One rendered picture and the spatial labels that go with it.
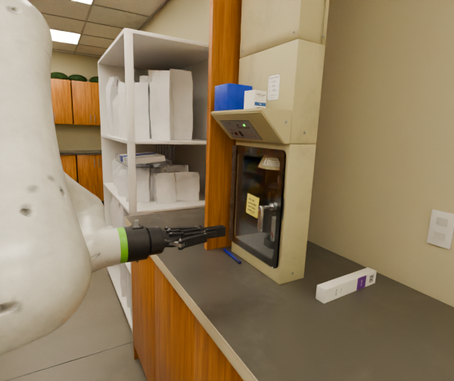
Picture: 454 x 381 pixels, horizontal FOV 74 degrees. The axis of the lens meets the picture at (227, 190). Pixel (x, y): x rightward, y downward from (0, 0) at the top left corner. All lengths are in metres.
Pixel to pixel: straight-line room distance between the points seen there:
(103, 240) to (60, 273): 0.47
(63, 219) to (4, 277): 0.07
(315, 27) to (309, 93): 0.19
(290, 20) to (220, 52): 0.34
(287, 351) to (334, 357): 0.11
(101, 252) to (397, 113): 1.05
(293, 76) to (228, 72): 0.37
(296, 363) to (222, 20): 1.13
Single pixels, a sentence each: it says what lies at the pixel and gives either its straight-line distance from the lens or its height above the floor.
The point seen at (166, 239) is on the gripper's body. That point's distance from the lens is 0.84.
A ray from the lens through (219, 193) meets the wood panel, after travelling 1.27.
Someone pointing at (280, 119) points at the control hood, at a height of 1.48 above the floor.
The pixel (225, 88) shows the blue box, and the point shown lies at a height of 1.59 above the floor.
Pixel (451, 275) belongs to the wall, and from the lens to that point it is 1.22.
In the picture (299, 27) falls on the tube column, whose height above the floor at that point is 1.74.
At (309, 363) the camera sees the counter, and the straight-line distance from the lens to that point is 0.80.
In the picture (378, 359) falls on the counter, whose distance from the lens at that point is 0.87.
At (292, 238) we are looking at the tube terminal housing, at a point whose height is 1.10.
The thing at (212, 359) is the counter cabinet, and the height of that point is 0.79.
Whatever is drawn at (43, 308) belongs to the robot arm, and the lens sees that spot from 0.32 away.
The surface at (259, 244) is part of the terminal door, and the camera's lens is 1.11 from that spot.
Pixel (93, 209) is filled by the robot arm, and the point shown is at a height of 1.23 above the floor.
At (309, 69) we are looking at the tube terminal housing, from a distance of 1.01.
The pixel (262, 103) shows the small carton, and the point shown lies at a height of 1.53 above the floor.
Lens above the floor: 1.45
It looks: 11 degrees down
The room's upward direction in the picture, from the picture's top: 2 degrees clockwise
